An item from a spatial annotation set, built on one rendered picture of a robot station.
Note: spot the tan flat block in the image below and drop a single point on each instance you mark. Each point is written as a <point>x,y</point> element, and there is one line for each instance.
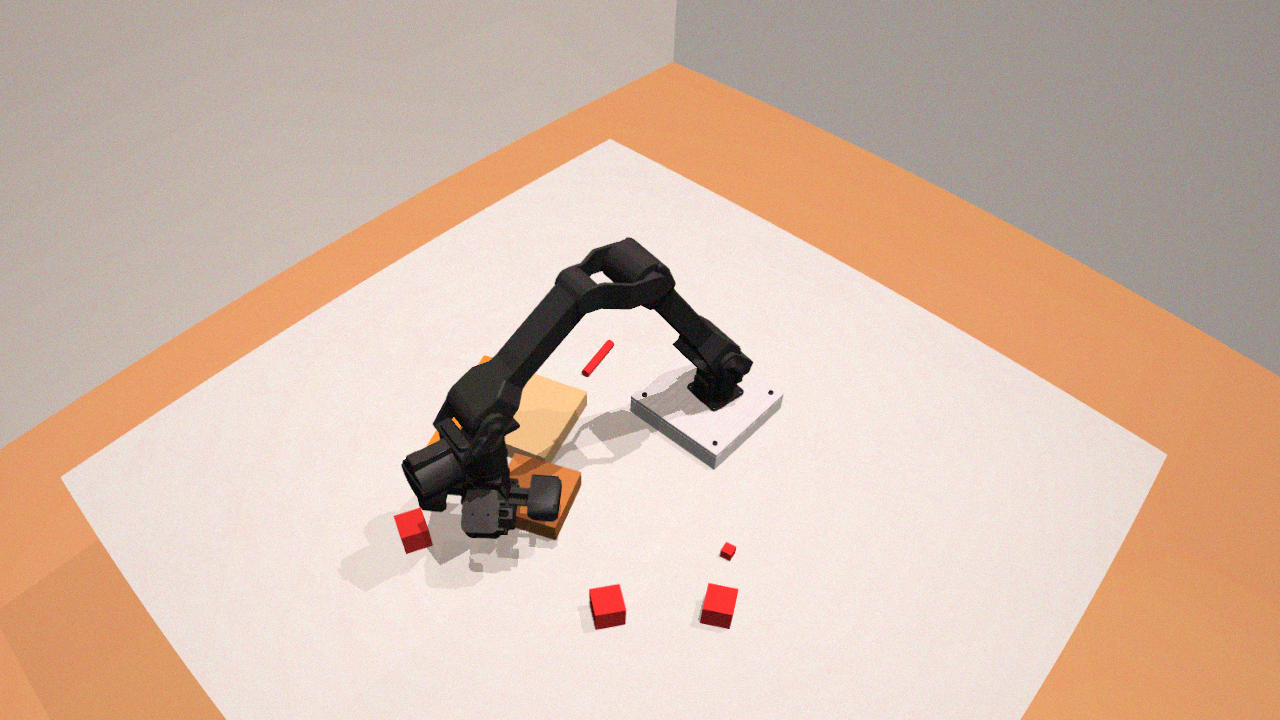
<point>548,411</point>

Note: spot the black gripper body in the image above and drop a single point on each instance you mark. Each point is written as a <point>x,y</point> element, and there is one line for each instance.
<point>542,497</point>

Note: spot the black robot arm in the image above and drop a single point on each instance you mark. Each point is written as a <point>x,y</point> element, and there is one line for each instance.
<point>485,400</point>

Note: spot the orange long rectangular bar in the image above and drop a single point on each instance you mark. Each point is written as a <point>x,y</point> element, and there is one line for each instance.
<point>436,434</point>

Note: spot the red cylindrical rod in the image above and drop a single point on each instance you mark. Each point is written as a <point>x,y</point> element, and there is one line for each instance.
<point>597,358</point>

